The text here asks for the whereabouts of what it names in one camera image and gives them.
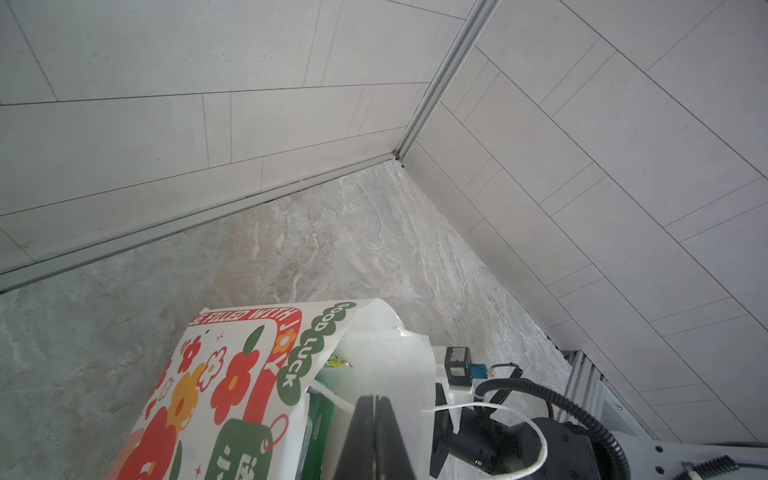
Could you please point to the green Fox's candy packet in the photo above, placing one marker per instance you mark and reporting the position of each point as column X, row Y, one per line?
column 319, row 420

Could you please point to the aluminium corner post right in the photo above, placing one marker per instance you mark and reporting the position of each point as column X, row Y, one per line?
column 465, row 40

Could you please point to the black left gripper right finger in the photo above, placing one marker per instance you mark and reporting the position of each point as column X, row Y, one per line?
column 391, row 458

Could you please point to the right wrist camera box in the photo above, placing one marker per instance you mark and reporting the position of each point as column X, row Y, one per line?
column 460, row 370

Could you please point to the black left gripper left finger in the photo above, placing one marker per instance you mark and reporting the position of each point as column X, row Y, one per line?
column 357, row 459

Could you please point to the white floral paper bag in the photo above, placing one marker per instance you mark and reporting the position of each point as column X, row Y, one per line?
column 233, row 401

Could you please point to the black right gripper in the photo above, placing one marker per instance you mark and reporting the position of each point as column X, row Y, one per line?
column 482, row 442

